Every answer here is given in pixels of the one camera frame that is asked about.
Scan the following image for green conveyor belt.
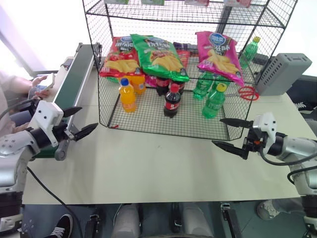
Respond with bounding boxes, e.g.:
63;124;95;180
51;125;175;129
31;42;103;162

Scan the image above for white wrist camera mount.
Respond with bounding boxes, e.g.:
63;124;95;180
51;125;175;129
31;100;64;147
252;112;278;150

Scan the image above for red chips bag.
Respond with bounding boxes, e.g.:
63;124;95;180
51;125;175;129
99;36;146;78

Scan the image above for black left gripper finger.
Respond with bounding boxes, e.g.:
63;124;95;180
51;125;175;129
61;107;83;118
73;122;99;142

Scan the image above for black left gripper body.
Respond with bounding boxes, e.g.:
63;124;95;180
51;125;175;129
51;121;75;144

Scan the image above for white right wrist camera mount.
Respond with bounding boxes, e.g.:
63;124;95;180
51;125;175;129
252;112;278;150

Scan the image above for black floor cable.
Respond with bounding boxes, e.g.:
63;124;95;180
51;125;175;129
26;166;84;238

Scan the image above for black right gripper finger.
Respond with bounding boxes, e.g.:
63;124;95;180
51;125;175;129
211;140;249;161
219;118;254;129

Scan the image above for pink box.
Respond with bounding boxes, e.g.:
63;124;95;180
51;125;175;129
184;0;210;7
223;0;251;8

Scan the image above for orange soda bottle blue cap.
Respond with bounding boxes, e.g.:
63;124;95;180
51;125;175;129
118;77;138;114

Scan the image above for cola bottle red cap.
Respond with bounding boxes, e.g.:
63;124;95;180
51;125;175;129
163;83;183;119

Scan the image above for magenta snack packet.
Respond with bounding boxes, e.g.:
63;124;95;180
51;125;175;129
145;73;159;88

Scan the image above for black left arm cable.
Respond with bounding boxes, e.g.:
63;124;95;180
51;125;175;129
0;98;40;119

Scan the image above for black wire mesh rack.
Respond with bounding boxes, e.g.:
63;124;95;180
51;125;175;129
82;0;299;140

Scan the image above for person in pink clothing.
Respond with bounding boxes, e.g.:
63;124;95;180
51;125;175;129
0;69;34;140

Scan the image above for person's hand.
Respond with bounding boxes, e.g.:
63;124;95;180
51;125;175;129
31;75;56;99

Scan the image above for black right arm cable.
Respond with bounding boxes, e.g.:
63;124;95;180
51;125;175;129
259;148;317;185

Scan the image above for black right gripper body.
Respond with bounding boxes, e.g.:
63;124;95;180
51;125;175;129
242;123;267;156

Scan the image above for white robot leg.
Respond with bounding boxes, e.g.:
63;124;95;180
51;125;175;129
181;202;215;238
113;203;141;238

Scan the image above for white smartphone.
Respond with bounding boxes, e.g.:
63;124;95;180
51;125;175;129
31;72;56;92

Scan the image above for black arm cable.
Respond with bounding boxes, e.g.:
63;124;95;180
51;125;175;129
259;148;317;185
0;98;40;119

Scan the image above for red plastic ring tool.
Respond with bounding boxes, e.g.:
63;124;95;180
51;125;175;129
238;85;260;102

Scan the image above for grey vented box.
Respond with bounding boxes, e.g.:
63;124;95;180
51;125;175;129
255;52;313;97

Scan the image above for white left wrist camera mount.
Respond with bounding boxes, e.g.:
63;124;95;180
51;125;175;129
31;100;64;147

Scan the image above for green chips bag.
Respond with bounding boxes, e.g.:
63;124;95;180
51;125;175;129
129;33;191;83

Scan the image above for small red snack bag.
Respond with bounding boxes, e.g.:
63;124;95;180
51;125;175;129
176;49;192;69

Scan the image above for purple snack bag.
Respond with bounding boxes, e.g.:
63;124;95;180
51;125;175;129
172;41;199;52

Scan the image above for green soda bottle yellow cap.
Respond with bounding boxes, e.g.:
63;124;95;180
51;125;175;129
238;36;263;70
201;82;227;120

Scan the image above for black canvas shoe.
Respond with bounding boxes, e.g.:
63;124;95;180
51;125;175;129
50;214;74;238

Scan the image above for pink chips bag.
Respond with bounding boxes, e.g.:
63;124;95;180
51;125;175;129
195;31;245;88

